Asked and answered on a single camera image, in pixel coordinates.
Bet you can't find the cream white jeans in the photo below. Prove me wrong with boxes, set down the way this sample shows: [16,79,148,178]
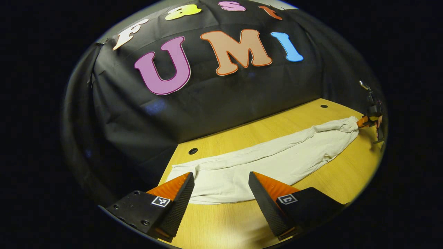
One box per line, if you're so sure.
[165,116,360,205]

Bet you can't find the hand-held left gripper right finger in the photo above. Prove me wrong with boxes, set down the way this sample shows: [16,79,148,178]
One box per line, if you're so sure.
[248,171,346,241]

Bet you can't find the black backdrop cloth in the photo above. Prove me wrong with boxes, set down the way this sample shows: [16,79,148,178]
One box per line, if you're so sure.
[62,0,385,208]

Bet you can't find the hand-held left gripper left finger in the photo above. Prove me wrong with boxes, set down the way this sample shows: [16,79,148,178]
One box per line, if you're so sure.
[106,172,195,242]

